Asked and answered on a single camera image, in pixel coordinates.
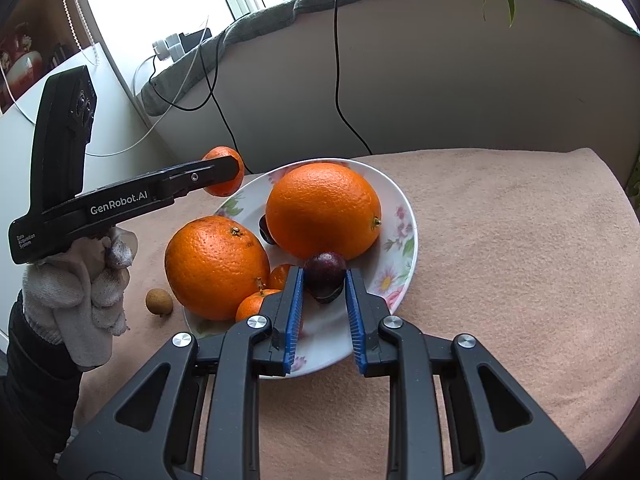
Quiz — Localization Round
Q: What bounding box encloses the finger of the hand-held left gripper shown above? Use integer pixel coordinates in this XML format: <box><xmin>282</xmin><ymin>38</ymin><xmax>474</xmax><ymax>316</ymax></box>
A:
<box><xmin>152</xmin><ymin>155</ymin><xmax>241</xmax><ymax>201</ymax></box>

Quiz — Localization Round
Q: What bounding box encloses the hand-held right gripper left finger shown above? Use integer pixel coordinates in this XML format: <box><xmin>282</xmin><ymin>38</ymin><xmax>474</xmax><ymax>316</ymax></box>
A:
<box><xmin>56</xmin><ymin>266</ymin><xmax>306</xmax><ymax>480</ymax></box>

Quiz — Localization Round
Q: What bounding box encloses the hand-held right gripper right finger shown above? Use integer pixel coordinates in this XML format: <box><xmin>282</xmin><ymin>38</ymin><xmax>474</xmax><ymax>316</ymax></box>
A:
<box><xmin>345</xmin><ymin>267</ymin><xmax>587</xmax><ymax>480</ymax></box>

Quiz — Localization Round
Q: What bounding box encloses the small mandarin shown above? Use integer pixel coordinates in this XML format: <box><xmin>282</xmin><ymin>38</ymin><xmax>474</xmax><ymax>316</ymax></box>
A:
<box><xmin>235</xmin><ymin>287</ymin><xmax>283</xmax><ymax>323</ymax></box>
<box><xmin>267</xmin><ymin>263</ymin><xmax>296</xmax><ymax>292</ymax></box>
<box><xmin>201</xmin><ymin>146</ymin><xmax>246</xmax><ymax>198</ymax></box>

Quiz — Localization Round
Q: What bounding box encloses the dark purple plum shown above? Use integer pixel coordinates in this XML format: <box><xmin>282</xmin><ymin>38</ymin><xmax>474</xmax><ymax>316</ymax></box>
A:
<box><xmin>303</xmin><ymin>251</ymin><xmax>348</xmax><ymax>305</ymax></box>
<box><xmin>258</xmin><ymin>212</ymin><xmax>277</xmax><ymax>246</ymax></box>

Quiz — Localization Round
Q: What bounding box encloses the white floral plate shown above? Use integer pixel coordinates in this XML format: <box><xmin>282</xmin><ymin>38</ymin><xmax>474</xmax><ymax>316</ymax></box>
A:
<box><xmin>182</xmin><ymin>158</ymin><xmax>420</xmax><ymax>381</ymax></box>

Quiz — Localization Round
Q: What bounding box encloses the large orange with brown calyx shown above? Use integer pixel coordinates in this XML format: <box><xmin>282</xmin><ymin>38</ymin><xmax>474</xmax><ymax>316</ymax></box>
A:
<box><xmin>164</xmin><ymin>216</ymin><xmax>272</xmax><ymax>322</ymax></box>

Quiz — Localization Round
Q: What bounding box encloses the large orange with small stalk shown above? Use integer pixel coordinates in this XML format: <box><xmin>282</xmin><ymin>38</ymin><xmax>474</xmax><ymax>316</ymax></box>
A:
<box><xmin>265</xmin><ymin>162</ymin><xmax>382</xmax><ymax>262</ymax></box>

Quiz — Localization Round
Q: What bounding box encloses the person's left forearm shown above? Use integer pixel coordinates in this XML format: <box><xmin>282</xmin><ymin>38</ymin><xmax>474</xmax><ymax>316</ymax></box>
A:
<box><xmin>0</xmin><ymin>290</ymin><xmax>83</xmax><ymax>480</ymax></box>

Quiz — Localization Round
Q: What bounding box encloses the person's left hand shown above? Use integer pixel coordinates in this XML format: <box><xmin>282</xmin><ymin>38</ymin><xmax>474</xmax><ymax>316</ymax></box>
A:
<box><xmin>22</xmin><ymin>226</ymin><xmax>138</xmax><ymax>372</ymax></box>

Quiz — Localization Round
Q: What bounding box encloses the red and white round object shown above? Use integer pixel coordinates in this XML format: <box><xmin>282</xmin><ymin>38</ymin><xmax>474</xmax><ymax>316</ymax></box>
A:
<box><xmin>0</xmin><ymin>35</ymin><xmax>43</xmax><ymax>96</ymax></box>

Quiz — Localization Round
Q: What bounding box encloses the white power strip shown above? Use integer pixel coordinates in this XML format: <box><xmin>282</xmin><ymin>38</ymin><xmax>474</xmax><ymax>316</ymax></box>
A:
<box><xmin>151</xmin><ymin>32</ymin><xmax>187</xmax><ymax>63</ymax></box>

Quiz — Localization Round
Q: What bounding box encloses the black plug block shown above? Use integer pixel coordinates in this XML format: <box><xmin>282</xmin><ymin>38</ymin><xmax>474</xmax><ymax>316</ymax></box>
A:
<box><xmin>180</xmin><ymin>27</ymin><xmax>213</xmax><ymax>48</ymax></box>

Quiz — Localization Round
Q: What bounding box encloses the brown longan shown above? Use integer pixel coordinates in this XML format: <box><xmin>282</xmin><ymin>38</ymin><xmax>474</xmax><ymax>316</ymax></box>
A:
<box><xmin>145</xmin><ymin>287</ymin><xmax>174</xmax><ymax>317</ymax></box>

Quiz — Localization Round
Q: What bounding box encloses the pink fleece blanket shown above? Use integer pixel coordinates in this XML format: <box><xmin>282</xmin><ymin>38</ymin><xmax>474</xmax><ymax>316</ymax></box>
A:
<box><xmin>70</xmin><ymin>147</ymin><xmax>640</xmax><ymax>480</ymax></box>

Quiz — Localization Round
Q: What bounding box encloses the long black cable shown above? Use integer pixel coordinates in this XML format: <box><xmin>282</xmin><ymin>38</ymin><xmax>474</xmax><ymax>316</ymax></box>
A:
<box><xmin>149</xmin><ymin>35</ymin><xmax>249</xmax><ymax>175</ymax></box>

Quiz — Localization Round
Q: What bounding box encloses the white cable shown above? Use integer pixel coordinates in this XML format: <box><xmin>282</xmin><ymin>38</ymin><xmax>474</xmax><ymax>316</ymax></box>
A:
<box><xmin>0</xmin><ymin>15</ymin><xmax>211</xmax><ymax>157</ymax></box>

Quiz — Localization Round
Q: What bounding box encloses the white beaded blind chain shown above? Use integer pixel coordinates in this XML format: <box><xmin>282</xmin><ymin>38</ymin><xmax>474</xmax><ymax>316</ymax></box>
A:
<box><xmin>55</xmin><ymin>0</ymin><xmax>101</xmax><ymax>66</ymax></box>

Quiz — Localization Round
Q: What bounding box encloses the black adapter cable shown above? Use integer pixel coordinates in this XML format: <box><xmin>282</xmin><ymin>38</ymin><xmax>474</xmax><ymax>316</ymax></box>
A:
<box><xmin>332</xmin><ymin>0</ymin><xmax>373</xmax><ymax>156</ymax></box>

